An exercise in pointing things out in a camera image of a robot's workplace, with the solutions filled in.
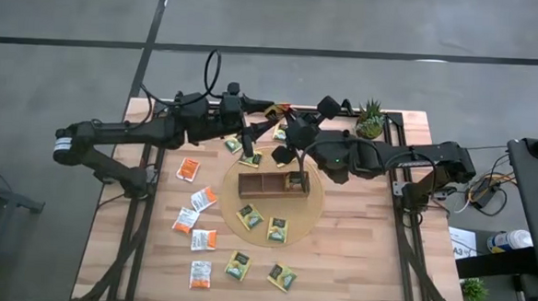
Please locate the wooden compartment tea box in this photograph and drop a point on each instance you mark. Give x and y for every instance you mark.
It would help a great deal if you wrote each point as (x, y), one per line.
(260, 184)

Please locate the white paper sheet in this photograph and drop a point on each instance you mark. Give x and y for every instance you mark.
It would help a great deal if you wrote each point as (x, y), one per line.
(465, 241)

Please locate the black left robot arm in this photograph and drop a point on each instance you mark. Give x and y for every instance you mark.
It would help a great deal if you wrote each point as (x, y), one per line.
(122, 131)

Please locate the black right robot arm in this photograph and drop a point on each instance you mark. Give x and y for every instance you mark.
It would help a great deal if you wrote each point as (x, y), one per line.
(416, 158)

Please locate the round woven straw placemat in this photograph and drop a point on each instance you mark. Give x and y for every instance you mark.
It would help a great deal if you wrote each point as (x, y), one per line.
(302, 221)

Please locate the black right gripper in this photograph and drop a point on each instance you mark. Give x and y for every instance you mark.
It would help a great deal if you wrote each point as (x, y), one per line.
(304, 134)

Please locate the potted succulent plant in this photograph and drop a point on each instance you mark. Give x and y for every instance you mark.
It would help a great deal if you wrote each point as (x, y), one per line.
(369, 125)

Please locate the white orange tea bag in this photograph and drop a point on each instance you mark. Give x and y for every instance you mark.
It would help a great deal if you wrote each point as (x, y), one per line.
(204, 239)
(203, 198)
(185, 220)
(200, 274)
(188, 169)

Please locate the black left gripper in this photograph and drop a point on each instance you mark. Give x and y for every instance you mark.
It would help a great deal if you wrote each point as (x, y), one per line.
(248, 147)

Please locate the black electronics box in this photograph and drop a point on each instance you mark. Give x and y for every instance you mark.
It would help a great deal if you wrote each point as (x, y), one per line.
(483, 191)

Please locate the black low shelf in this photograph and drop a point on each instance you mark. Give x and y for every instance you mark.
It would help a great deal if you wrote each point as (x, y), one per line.
(498, 264)

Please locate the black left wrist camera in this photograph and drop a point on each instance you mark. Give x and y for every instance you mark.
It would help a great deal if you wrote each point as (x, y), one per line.
(231, 111)

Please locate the small green plant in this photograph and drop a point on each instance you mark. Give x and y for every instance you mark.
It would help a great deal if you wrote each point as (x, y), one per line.
(474, 290)

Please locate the green lemon lime tea bag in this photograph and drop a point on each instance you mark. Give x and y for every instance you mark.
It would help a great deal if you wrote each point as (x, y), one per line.
(277, 229)
(250, 216)
(282, 276)
(279, 133)
(238, 265)
(251, 160)
(232, 145)

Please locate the black aluminium table frame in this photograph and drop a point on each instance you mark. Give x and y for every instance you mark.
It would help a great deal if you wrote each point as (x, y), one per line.
(163, 237)

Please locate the white wipes canister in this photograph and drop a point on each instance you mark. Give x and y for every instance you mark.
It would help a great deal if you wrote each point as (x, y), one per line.
(508, 241)

